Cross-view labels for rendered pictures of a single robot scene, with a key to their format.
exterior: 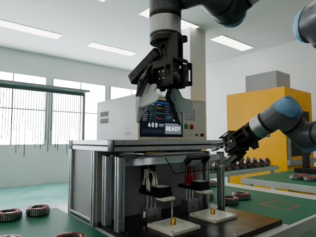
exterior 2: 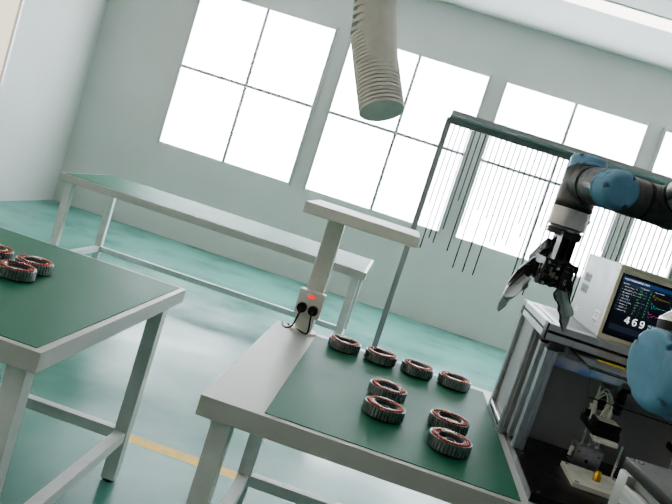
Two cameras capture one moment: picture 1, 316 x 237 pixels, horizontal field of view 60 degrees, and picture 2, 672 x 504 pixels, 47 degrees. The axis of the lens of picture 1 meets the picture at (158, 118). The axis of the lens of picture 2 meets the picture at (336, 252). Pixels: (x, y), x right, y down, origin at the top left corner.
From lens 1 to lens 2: 115 cm
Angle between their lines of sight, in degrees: 45
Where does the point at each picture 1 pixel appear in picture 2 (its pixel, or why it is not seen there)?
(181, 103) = (566, 306)
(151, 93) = (519, 286)
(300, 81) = not seen: outside the picture
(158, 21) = (554, 213)
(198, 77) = not seen: outside the picture
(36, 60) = (638, 79)
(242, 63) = not seen: outside the picture
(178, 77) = (555, 279)
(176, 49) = (557, 250)
